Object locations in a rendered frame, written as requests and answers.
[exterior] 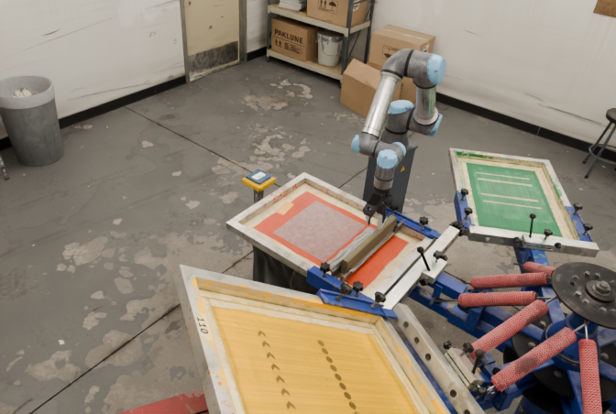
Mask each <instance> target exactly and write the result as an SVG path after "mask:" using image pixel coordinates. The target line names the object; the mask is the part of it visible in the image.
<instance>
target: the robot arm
mask: <svg viewBox="0 0 616 414"><path fill-rule="evenodd" d="M445 72H446V60H445V58H444V57H442V56H439V55H437V54H432V53H427V52H423V51H419V50H415V49H401V50H399V51H397V52H396V53H394V54H393V55H392V56H390V57H389V59H388V60H387V61H386V62H385V64H384V65H383V67H382V69H381V72H380V77H381V79H380V82H379V86H378V89H377V91H376V93H375V96H374V99H373V102H372V105H371V106H370V109H369V112H368V116H367V119H366V122H365V124H364V126H363V129H362V132H361V135H355V136H354V138H353V140H352V144H351V148H352V150H353V151H354V152H357V153H359V154H360V155H365V156H368V157H371V158H376V159H377V167H376V172H375V175H374V177H375V178H374V186H373V189H374V192H373V194H372V195H371V197H370V198H369V200H368V201H367V204H366V205H365V207H364V208H363V210H362V211H363V213H364V214H365V216H366V221H367V224H368V225H369V224H370V219H371V217H373V215H374V213H375V212H377V213H379V215H377V219H378V222H377V224H378V226H377V229H378V231H379V230H380V229H381V228H382V226H383V225H384V223H385V221H386V220H387V218H388V216H387V211H386V208H387V207H388V205H389V208H390V207H391V204H392V200H393V196H392V195H391V186H392V182H393V176H394V171H395V169H396V168H397V166H398V165H399V163H400V162H401V161H402V160H403V158H404V156H405V153H406V149H407V148H408V146H409V138H408V130H409V131H413V132H415V133H419V134H422V135H426V136H435V134H436V132H437V129H438V127H439V125H440V122H441V120H442V117H443V116H442V115H441V114H439V113H438V111H437V109H436V108H435V95H436V86H437V85H438V84H440V83H441V82H442V80H443V79H444V76H445ZM402 77H407V78H412V81H413V83H414V85H415V86H416V108H415V107H413V103H411V102H409V101H405V100H399V101H394V102H391V101H392V98H393V95H394V93H395V91H396V88H397V85H398V83H399V82H401V81H402ZM386 116H387V119H386V125H385V129H384V131H383V133H382V134H381V136H380V131H381V128H382V126H383V124H384V121H385V118H386ZM379 136H380V138H379ZM378 138H379V140H378Z"/></svg>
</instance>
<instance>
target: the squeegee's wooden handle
mask: <svg viewBox="0 0 616 414"><path fill-rule="evenodd" d="M396 222H397V217H395V216H393V215H392V216H391V217H390V218H389V219H388V220H387V221H386V222H385V223H384V225H383V226H382V228H381V229H380V230H379V231H378V229H376V230H375V231H374V232H373V233H372V234H371V235H370V236H369V237H367V238H366V239H365V240H364V241H363V242H362V243H361V244H360V245H358V246H357V247H356V248H355V249H354V250H353V251H352V252H350V253H349V254H348V255H347V256H346V257H345V258H344V259H342V263H341V270H340V272H341V273H342V274H345V273H346V272H347V271H348V270H349V269H350V268H352V267H354V266H355V265H356V264H357V263H358V262H359V261H360V260H362V259H363V258H364V257H365V256H366V255H367V254H368V253H369V252H370V251H371V250H372V249H373V248H374V247H376V246H377V245H378V244H379V243H380V242H381V241H382V240H383V239H384V238H385V237H386V236H387V235H389V234H390V233H391V232H393V231H394V226H395V225H396Z"/></svg>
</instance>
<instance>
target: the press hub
mask: <svg viewBox="0 0 616 414"><path fill-rule="evenodd" d="M551 282H552V287H553V290H554V292H555V294H556V295H557V297H558V298H559V299H560V300H561V301H562V303H563V304H564V305H565V306H567V307H568V308H569V309H570V310H571V311H573V312H572V313H570V314H568V313H564V312H563V313H564V315H565V319H563V320H562V321H558V322H554V323H551V322H550V319H549V316H548V313H546V314H544V315H543V316H541V317H540V318H538V319H537V320H536V321H534V322H532V323H531V324H532V325H534V326H536V327H538V328H540V329H542V330H544V332H543V334H542V336H541V341H540V342H538V341H536V340H535V339H533V338H531V337H529V336H528V335H526V334H524V333H522V332H517V333H516V334H514V335H513V336H512V337H511V344H512V348H513V350H512V349H511V348H509V347H507V346H506V345H505V347H504V350H503V363H504V364H507V363H509V362H512V361H515V360H517V359H519V358H520V357H522V356H523V355H525V354H527V353H528V352H530V351H531V350H532V349H534V347H536V346H537V345H539V344H540V343H542V342H544V341H545V340H547V339H548V338H550V337H551V336H552V335H554V334H555V333H557V332H559V331H560V330H562V329H563V328H565V327H567V328H569V329H571V330H572V331H574V330H575V329H576V328H577V327H579V326H580V325H582V324H583V323H584V320H586V321H589V323H588V338H589V339H590V340H593V341H594V342H595V343H597V354H598V363H599V361H600V360H601V361H603V362H605V363H607V364H609V365H612V366H613V367H615V368H616V346H615V345H614V344H613V343H610V344H608V345H605V346H602V347H600V346H599V342H598V337H597V336H598V334H599V327H598V326H601V327H604V328H608V329H613V330H616V272H614V271H612V270H610V269H608V268H606V267H602V266H599V265H595V264H591V263H587V262H568V263H565V264H563V265H561V266H559V267H557V268H556V269H555V271H554V273H553V275H552V278H551ZM575 335H576V337H577V340H576V341H575V342H574V343H572V344H570V345H569V346H568V347H567V348H565V349H564V350H563V351H561V352H560V353H558V354H556V355H555V356H553V357H552V358H551V359H552V360H553V361H554V362H555V364H554V365H551V366H549V367H547V368H544V369H542V370H539V371H536V372H534V373H532V376H533V377H534V378H535V379H536V380H537V381H539V382H540V383H541V384H540V385H538V386H535V387H531V388H529V389H526V390H524V391H523V393H522V394H523V396H522V398H521V400H520V402H519V405H518V407H517V409H516V410H515V412H514V414H564V411H563V409H562V406H561V402H560V399H559V396H558V394H560V395H562V396H564V397H567V398H572V399H574V398H575V395H574V392H573V389H572V386H571V384H570V381H569V378H568V375H567V370H571V371H574V372H580V362H579V350H578V341H580V340H581V339H586V335H585V326H584V327H582V328H581V329H580V330H578V331H577V332H575ZM599 385H600V396H601V407H602V414H605V413H606V412H607V411H608V410H609V408H610V407H611V404H610V403H608V402H606V400H609V399H612V398H614V397H616V383H615V382H613V381H611V380H609V379H608V378H606V377H605V376H602V375H600V374H599Z"/></svg>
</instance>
